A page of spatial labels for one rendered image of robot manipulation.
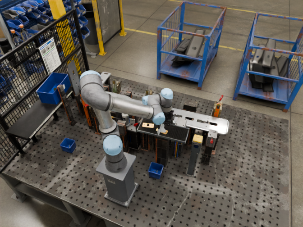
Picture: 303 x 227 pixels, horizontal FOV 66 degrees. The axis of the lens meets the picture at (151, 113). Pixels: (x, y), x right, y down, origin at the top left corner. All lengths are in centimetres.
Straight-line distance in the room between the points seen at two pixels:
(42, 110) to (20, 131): 27
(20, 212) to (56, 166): 90
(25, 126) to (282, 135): 235
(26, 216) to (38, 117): 116
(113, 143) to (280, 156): 156
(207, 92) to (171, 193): 235
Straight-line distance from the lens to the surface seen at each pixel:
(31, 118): 226
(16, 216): 300
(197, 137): 172
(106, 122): 148
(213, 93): 399
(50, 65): 249
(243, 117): 265
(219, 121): 210
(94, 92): 120
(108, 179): 170
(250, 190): 214
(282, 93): 412
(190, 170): 202
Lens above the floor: 246
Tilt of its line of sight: 44 degrees down
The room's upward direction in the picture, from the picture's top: straight up
